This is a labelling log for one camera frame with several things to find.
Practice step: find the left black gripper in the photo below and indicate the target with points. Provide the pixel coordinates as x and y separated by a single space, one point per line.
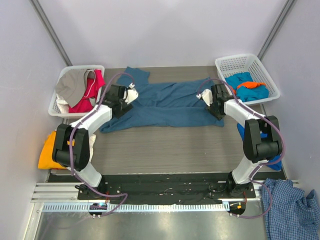
124 109

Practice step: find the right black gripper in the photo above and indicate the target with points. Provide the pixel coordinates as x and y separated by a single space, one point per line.
215 111

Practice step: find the dark teal blue t-shirt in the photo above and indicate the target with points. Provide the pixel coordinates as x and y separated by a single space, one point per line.
167 104

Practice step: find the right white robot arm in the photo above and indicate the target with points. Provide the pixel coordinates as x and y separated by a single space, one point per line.
262 140

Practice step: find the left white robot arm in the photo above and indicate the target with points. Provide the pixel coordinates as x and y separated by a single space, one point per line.
71 147

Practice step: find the pink shirt in basket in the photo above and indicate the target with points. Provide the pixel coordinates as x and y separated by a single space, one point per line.
94 81

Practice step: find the turquoise shirt in basket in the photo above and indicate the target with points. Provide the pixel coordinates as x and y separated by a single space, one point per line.
245 94

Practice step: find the orange shirt in basket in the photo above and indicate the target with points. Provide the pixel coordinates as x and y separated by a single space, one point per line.
250 85

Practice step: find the white shirt in basket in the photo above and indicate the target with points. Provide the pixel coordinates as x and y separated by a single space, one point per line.
62 105

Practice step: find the yellow orange folded shirt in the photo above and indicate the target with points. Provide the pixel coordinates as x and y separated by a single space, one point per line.
45 161

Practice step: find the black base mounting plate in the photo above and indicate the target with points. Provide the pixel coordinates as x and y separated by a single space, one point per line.
174 189

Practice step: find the blue checkered cloth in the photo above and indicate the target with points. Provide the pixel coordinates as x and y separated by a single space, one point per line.
293 215

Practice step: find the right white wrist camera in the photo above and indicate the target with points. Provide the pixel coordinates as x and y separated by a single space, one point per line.
206 96

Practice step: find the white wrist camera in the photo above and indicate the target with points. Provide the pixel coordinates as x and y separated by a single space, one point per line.
206 96
131 94

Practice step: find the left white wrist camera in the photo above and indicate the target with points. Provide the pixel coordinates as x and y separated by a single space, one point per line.
131 94

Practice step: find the right corner metal post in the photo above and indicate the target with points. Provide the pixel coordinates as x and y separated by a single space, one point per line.
280 20

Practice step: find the corner metal post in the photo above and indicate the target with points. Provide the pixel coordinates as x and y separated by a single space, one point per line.
50 30
280 20

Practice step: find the aluminium rail frame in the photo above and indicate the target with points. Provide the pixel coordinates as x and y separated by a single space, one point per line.
75 191

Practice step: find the white slotted cable duct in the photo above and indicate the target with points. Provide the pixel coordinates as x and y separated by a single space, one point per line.
133 208

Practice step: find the left corner metal post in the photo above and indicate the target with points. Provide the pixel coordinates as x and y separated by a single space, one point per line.
50 30

